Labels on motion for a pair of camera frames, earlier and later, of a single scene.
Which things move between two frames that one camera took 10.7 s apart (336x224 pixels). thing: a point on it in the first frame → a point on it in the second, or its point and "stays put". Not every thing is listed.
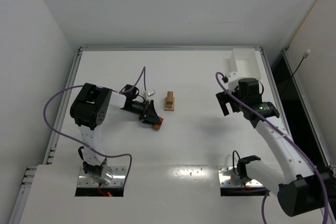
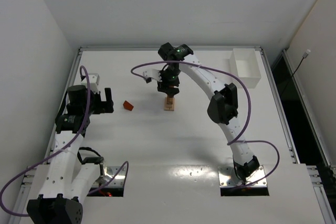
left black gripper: (146, 111) → (104, 104)
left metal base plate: (112, 177) stays put
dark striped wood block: (169, 97) stays put
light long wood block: (167, 107) stays put
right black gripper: (229, 99) → (167, 89)
